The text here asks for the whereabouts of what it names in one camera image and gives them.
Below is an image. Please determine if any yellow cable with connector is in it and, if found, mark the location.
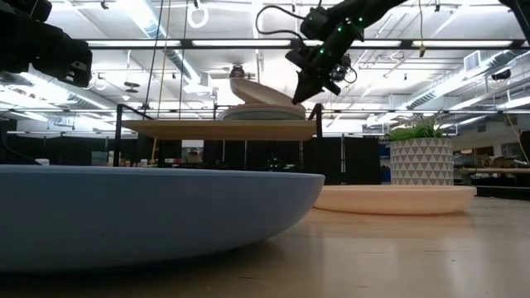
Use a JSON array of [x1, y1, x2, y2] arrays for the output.
[[417, 0, 427, 59]]

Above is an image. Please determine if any black partition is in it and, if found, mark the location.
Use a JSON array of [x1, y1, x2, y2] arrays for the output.
[[0, 134, 383, 186]]

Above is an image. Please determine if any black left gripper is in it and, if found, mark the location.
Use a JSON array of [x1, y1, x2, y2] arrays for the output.
[[0, 17, 94, 89]]

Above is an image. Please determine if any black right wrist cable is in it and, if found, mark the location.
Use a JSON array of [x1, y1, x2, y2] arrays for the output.
[[254, 4, 308, 37]]

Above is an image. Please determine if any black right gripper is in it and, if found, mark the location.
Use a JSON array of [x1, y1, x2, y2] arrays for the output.
[[285, 20, 366, 106]]

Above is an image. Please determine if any light teal plate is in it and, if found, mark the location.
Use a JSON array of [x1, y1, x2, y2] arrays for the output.
[[216, 108, 308, 122]]

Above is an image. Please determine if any wooden shelf with black frame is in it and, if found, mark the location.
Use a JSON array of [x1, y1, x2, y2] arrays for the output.
[[114, 103, 325, 169]]

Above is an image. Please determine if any black overhead beam with lights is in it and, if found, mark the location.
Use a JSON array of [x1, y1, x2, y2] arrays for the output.
[[84, 38, 530, 51]]

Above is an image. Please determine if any thin black hanging cable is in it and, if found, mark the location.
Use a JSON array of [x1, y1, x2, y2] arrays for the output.
[[177, 0, 190, 121]]

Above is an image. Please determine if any yellow hanging cable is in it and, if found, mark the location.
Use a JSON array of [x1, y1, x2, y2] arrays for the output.
[[156, 0, 172, 121]]

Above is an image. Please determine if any succulent in patterned white pot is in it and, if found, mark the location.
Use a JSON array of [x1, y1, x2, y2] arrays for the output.
[[385, 111, 455, 186]]

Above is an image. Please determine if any wooden background desk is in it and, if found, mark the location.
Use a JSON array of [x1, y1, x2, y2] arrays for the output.
[[454, 166, 530, 176]]

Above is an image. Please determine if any blue plate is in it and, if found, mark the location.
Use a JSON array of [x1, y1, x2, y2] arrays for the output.
[[0, 164, 326, 275]]

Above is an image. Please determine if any black overhead camera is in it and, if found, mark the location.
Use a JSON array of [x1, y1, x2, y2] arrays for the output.
[[330, 53, 359, 85]]

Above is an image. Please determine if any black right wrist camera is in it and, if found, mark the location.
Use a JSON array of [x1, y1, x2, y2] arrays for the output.
[[300, 6, 333, 41]]

